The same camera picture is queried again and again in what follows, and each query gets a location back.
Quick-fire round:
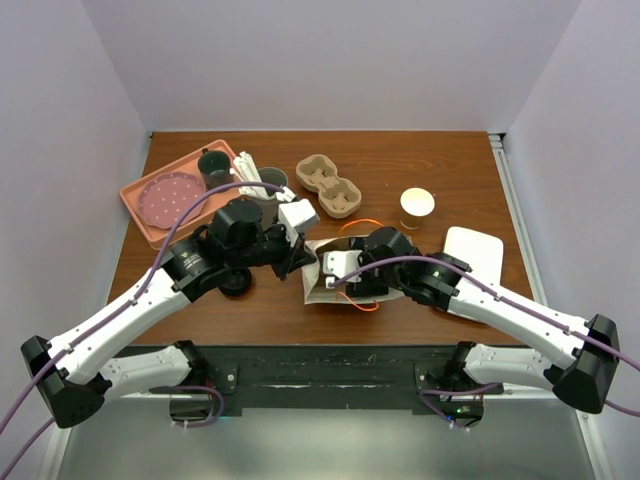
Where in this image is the grey cylindrical utensil holder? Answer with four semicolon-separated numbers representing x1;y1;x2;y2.
257;167;288;230

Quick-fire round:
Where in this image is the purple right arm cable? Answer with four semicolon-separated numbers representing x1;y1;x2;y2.
327;255;640;431

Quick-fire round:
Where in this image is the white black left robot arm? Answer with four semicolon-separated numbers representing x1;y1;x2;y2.
21;198;319;428

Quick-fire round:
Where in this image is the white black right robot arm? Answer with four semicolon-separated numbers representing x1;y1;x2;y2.
360;227;619;414

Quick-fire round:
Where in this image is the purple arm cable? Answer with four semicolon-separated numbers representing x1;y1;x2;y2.
327;255;640;431
0;182;296;480

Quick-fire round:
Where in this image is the cardboard two-cup carrier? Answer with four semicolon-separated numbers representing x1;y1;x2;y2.
296;154;362;219

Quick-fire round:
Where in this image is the white rectangular plate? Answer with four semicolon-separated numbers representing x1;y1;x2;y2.
443;226;504;323

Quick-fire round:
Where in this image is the cream paper takeout bag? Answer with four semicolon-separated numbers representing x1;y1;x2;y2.
302;219;402;312

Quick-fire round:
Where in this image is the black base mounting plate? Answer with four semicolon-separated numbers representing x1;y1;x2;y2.
92;341;551;422

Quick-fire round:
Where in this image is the dark green mug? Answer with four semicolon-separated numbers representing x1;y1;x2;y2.
197;149;234;190

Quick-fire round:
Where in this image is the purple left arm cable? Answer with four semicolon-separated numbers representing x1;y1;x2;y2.
0;182;296;480

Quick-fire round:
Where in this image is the pink polka dot plate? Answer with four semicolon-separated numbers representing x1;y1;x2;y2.
135;172;206;230

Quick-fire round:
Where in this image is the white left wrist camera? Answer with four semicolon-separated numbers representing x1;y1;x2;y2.
278;199;320;245

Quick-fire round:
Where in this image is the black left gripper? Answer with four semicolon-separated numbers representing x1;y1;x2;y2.
228;216;317;281

